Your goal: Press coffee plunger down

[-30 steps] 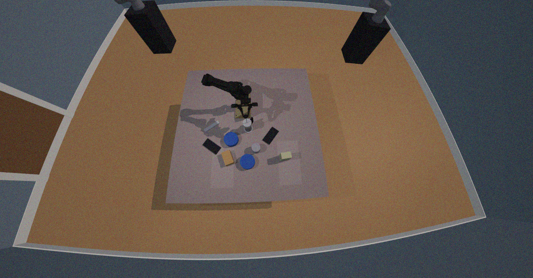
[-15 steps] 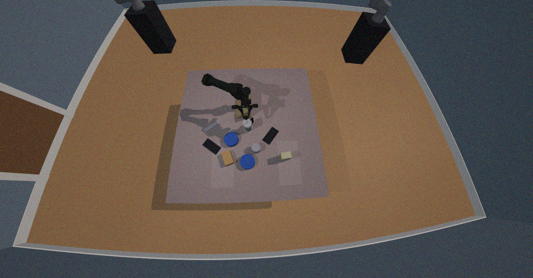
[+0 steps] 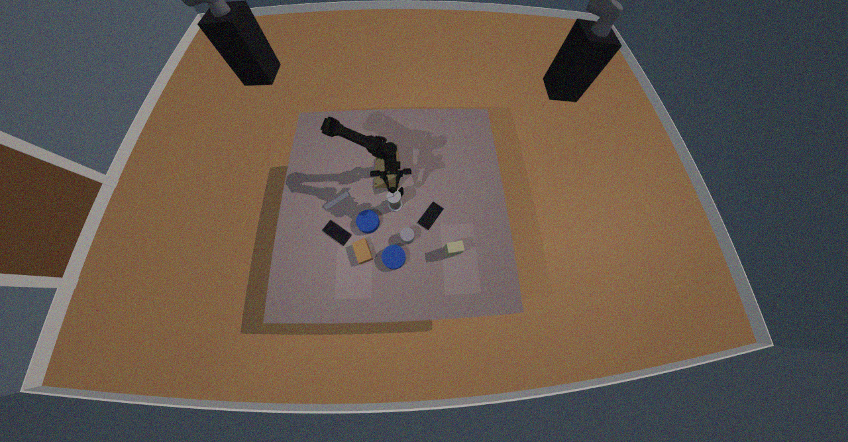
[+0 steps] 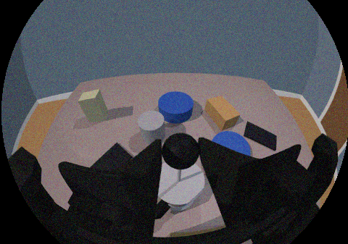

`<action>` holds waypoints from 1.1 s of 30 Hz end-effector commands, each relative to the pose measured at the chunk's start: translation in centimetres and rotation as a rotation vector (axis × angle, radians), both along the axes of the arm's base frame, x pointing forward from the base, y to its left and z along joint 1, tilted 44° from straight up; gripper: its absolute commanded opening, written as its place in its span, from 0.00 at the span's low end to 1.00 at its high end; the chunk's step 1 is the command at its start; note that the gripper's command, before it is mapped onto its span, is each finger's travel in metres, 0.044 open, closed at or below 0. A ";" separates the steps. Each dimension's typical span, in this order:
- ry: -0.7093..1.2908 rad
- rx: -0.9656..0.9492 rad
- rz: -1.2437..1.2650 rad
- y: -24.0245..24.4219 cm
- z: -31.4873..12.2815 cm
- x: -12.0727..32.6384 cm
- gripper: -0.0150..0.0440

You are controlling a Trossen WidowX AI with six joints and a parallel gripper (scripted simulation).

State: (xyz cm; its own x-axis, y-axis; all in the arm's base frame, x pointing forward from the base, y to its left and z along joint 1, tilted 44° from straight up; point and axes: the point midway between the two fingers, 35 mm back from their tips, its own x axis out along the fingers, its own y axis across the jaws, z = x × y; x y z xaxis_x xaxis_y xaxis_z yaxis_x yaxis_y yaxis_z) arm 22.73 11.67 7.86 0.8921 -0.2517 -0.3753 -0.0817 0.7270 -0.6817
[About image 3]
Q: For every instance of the blue short cylinder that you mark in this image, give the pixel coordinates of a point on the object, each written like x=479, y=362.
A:
x=393, y=257
x=367, y=221

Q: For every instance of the glass french press with plunger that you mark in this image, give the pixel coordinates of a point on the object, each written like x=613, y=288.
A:
x=394, y=199

